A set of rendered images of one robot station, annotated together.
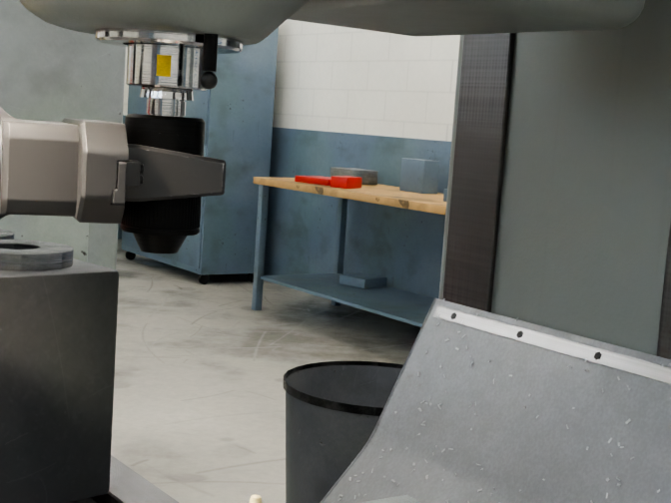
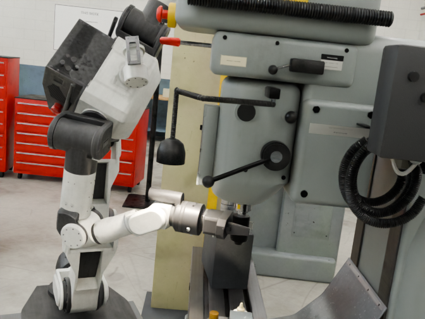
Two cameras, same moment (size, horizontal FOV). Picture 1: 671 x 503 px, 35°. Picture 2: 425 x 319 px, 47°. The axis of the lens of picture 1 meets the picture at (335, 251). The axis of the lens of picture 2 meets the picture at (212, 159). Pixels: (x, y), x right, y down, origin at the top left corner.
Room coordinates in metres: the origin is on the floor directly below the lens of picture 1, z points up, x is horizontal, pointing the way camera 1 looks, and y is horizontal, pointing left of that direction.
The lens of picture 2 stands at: (-0.47, -0.52, 1.66)
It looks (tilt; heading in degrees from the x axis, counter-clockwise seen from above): 11 degrees down; 34
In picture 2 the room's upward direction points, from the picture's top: 6 degrees clockwise
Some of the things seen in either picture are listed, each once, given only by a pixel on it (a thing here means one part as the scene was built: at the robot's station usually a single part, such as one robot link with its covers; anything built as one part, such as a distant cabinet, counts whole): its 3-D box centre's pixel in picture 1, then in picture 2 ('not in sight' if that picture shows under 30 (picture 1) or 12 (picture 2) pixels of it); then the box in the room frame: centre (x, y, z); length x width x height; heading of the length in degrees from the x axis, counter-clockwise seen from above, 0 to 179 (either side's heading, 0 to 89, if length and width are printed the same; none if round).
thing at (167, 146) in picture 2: not in sight; (171, 150); (0.48, 0.24, 1.43); 0.07 x 0.07 x 0.06
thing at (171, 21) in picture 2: not in sight; (172, 15); (0.50, 0.29, 1.76); 0.06 x 0.02 x 0.06; 36
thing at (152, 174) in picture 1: (173, 175); (238, 230); (0.61, 0.10, 1.23); 0.06 x 0.02 x 0.03; 111
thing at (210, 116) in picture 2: not in sight; (207, 145); (0.57, 0.19, 1.45); 0.04 x 0.04 x 0.21; 36
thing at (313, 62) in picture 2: not in sight; (295, 68); (0.56, -0.03, 1.66); 0.12 x 0.04 x 0.04; 126
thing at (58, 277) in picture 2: not in sight; (80, 288); (0.82, 0.94, 0.68); 0.21 x 0.20 x 0.13; 59
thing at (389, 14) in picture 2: not in sight; (289, 8); (0.54, -0.01, 1.79); 0.45 x 0.04 x 0.04; 126
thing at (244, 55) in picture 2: not in sight; (277, 59); (0.66, 0.07, 1.68); 0.34 x 0.24 x 0.10; 126
